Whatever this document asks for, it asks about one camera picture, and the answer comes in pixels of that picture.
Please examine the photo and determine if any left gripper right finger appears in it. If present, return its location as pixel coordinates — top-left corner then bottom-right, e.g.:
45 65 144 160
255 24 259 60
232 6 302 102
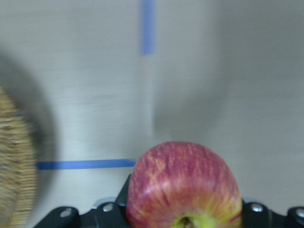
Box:
242 198 304 228

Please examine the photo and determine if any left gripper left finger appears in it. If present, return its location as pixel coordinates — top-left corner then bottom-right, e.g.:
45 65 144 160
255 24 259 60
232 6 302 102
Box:
35 176 131 228

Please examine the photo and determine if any yellow-red apple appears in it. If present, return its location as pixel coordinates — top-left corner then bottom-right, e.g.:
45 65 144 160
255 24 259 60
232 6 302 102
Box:
126 142 243 228

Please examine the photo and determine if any wicker basket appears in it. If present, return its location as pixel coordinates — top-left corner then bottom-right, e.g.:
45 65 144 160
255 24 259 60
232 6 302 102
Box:
0 88 37 228

